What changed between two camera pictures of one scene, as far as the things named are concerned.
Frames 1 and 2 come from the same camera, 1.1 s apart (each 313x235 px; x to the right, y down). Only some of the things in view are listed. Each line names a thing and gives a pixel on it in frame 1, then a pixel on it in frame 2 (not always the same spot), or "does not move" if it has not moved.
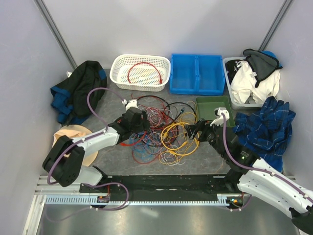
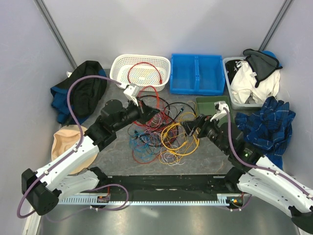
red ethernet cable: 125,144 to 147,86
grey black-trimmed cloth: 261,64 does not move
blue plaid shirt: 266,132 does not move
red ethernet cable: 161,80 does not move
